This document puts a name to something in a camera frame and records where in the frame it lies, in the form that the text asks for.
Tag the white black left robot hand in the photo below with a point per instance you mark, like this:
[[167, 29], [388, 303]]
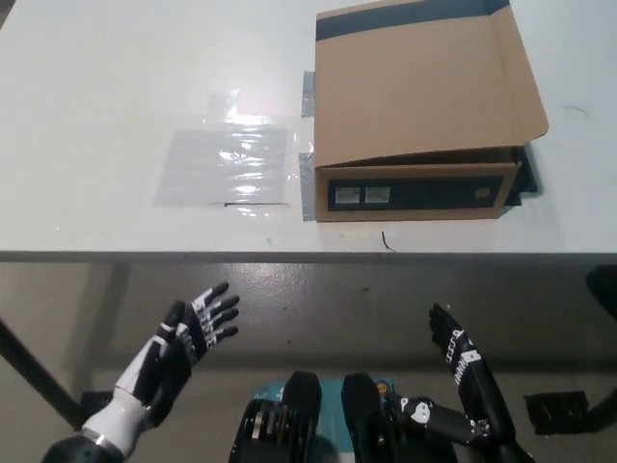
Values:
[[193, 337]]

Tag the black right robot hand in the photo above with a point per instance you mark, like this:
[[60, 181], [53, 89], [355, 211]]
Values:
[[470, 381]]

